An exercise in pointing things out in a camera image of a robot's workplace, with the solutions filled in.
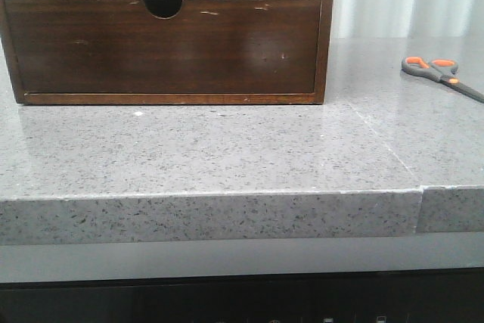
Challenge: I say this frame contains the grey orange scissors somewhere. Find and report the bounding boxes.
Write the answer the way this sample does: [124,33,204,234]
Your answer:
[401,56,483,103]

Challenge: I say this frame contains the lower wooden drawer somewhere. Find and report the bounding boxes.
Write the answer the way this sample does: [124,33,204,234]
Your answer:
[5,0,321,94]

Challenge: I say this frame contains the dark wooden drawer cabinet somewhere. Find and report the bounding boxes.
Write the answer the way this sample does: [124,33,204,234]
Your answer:
[1,0,333,105]

